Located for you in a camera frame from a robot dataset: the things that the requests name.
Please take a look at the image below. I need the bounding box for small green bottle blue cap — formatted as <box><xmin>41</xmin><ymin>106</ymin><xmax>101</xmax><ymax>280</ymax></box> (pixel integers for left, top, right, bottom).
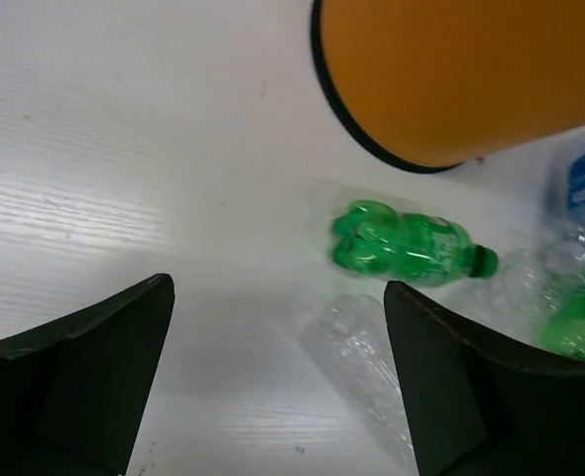
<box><xmin>538</xmin><ymin>272</ymin><xmax>585</xmax><ymax>362</ymax></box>

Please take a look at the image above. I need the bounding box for green plastic bottle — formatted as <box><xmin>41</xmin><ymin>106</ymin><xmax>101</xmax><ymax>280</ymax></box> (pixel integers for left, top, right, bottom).
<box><xmin>330</xmin><ymin>200</ymin><xmax>499</xmax><ymax>288</ymax></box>

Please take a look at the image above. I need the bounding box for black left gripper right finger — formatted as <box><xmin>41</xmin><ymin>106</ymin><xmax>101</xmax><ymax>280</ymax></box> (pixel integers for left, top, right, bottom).
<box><xmin>384</xmin><ymin>282</ymin><xmax>585</xmax><ymax>475</ymax></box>

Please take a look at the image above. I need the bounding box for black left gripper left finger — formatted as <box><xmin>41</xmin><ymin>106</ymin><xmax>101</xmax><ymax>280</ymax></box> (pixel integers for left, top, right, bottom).
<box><xmin>0</xmin><ymin>274</ymin><xmax>175</xmax><ymax>475</ymax></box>

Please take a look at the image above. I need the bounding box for orange cylindrical bin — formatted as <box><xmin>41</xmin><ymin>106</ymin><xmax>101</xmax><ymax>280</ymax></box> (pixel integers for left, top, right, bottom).
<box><xmin>309</xmin><ymin>0</ymin><xmax>585</xmax><ymax>174</ymax></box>

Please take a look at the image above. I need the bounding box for clear crushed plastic bottle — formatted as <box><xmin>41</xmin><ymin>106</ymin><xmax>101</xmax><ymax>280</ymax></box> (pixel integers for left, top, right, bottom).
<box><xmin>299</xmin><ymin>295</ymin><xmax>418</xmax><ymax>475</ymax></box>

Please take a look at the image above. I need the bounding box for blue label plastic bottle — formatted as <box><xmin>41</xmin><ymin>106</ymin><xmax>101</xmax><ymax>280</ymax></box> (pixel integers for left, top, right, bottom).
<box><xmin>544</xmin><ymin>131</ymin><xmax>585</xmax><ymax>231</ymax></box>

